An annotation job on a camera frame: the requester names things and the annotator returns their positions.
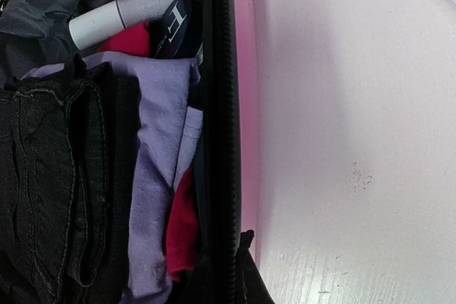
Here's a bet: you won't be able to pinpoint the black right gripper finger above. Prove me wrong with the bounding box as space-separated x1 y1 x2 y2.
234 230 274 304

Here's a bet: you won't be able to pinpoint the lilac purple shirt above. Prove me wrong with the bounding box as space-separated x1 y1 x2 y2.
22 52 202 303

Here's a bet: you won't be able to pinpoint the pink hard-shell kids suitcase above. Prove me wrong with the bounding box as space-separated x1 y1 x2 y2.
1 0 242 303

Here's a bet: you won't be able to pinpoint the black denim jeans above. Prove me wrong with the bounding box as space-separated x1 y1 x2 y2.
1 58 139 303

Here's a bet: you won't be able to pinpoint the red garment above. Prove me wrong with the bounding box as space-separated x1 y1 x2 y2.
98 23 200 283

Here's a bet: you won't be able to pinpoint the dark round cosmetic compact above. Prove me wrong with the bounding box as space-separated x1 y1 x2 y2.
148 0 203 59

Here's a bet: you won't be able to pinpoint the white cosmetic tube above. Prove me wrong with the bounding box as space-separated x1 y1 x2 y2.
69 0 174 50

